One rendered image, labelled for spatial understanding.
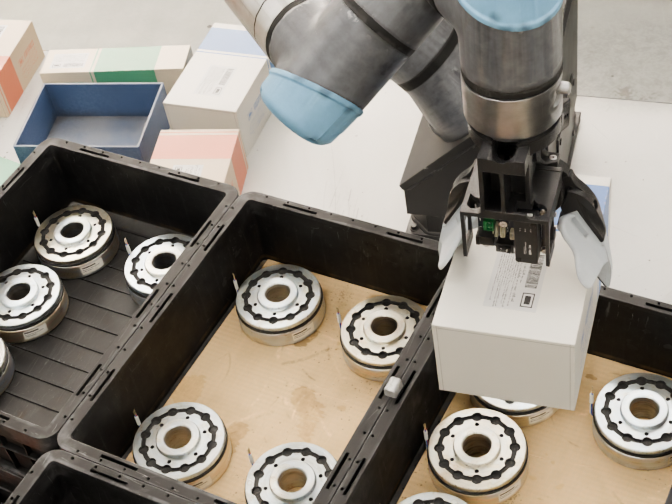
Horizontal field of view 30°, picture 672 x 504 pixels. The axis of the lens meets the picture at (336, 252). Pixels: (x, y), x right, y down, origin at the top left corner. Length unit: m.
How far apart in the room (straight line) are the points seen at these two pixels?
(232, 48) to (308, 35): 0.99
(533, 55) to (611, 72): 2.21
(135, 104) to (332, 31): 1.07
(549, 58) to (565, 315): 0.25
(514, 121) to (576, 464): 0.51
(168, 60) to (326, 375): 0.77
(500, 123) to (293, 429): 0.56
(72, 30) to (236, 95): 1.71
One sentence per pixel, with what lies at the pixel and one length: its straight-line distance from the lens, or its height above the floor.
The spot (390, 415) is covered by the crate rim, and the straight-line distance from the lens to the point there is 1.26.
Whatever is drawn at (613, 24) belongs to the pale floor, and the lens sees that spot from 3.26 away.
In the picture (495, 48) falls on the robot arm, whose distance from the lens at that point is 0.89.
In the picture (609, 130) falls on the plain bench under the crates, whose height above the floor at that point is 0.70.
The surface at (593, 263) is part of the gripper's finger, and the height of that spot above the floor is 1.16.
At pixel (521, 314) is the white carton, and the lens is 1.06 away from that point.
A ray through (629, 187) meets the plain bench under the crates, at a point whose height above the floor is 0.70.
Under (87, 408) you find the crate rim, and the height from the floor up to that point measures 0.93.
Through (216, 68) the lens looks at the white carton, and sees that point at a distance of 1.94.
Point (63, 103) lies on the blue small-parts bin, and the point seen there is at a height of 0.73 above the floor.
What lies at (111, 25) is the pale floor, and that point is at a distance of 3.53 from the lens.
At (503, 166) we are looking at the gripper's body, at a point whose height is 1.30.
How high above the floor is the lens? 1.94
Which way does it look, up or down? 46 degrees down
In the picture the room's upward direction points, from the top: 11 degrees counter-clockwise
